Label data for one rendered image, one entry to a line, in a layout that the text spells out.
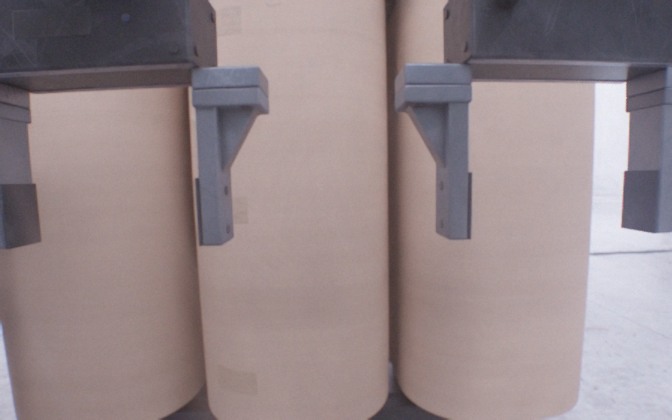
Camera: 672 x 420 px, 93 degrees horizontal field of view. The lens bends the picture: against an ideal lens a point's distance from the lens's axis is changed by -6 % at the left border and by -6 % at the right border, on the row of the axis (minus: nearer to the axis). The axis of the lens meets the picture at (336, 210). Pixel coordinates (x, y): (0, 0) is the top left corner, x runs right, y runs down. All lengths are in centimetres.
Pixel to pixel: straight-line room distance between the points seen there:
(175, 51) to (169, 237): 59
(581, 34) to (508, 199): 47
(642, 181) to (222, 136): 27
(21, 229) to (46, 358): 62
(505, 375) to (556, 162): 42
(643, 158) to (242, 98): 26
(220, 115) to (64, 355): 71
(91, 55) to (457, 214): 22
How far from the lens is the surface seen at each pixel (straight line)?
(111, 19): 24
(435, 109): 22
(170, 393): 87
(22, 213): 29
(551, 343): 81
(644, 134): 30
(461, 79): 22
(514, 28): 23
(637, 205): 29
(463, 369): 76
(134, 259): 75
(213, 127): 21
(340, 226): 62
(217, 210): 21
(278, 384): 73
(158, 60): 22
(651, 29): 28
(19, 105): 30
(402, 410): 94
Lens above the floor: 69
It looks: 5 degrees down
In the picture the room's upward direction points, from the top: 1 degrees counter-clockwise
